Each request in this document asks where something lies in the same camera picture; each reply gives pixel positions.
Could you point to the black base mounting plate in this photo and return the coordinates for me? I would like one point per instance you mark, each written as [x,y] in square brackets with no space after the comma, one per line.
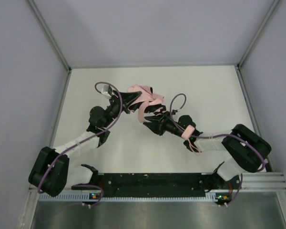
[159,184]

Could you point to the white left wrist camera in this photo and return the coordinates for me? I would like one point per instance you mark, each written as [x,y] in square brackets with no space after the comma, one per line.
[107,90]

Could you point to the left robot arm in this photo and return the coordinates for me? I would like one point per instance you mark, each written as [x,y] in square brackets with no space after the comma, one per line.
[64,166]

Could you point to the grey slotted cable duct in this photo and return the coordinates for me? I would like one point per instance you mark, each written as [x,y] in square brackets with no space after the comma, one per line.
[89,196]

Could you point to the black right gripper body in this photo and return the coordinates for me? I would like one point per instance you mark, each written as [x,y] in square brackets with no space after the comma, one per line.
[161,122]

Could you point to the aluminium frame rail front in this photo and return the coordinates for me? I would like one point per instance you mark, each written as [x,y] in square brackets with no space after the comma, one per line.
[262,182]

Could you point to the aluminium frame post right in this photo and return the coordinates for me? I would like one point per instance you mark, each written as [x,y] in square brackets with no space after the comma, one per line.
[259,32]

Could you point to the aluminium frame post left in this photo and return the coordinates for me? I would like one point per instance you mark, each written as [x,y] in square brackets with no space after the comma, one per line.
[48,34]

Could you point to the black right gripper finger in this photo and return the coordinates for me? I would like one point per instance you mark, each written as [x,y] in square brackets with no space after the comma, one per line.
[155,118]
[156,128]

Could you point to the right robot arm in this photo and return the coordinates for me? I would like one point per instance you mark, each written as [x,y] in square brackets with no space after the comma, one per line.
[247,150]

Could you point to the aluminium frame post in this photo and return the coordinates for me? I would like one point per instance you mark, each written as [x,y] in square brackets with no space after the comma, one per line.
[259,32]
[48,34]

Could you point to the pink and black folding umbrella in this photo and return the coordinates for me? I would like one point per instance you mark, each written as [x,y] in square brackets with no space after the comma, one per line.
[152,104]

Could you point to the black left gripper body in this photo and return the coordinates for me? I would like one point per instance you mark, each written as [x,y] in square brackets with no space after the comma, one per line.
[120,103]

